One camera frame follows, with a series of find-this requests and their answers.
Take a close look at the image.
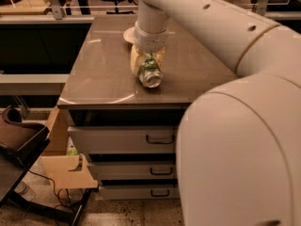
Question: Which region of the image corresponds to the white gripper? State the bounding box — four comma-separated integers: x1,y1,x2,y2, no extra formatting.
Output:
130,23,168,75

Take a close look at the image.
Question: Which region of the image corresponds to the green soda can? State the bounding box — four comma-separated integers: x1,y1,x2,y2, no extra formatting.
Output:
137,55,163,89

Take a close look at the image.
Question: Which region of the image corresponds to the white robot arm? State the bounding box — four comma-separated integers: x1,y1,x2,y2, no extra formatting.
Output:
135,0,301,226

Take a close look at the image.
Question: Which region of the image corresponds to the white paper bowl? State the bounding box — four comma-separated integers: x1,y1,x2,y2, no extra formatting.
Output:
123,27,135,44

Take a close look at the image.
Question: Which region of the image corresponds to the grey drawer cabinet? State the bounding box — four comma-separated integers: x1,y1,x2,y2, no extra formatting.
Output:
57,15,235,186

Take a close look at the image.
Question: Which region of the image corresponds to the top grey drawer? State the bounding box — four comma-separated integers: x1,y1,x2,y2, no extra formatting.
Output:
68,126,176,154

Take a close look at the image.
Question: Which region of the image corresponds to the grey drawer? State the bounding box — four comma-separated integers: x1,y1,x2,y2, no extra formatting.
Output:
99,185,180,201
87,161,176,181
68,126,176,154

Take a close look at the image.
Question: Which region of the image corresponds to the middle grey drawer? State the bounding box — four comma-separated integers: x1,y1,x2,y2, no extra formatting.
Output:
87,161,176,181

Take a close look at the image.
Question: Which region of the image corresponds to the cardboard box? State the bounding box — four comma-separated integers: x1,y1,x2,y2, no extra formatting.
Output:
40,106,98,189

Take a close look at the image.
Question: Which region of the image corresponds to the bottom grey drawer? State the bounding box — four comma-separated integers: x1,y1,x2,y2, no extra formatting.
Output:
99,185,180,201

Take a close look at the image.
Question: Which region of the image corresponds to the black side table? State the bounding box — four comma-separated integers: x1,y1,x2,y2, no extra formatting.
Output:
0,106,92,226

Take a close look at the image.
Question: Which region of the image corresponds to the black floor cable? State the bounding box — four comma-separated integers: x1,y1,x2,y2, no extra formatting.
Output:
28,169,83,226

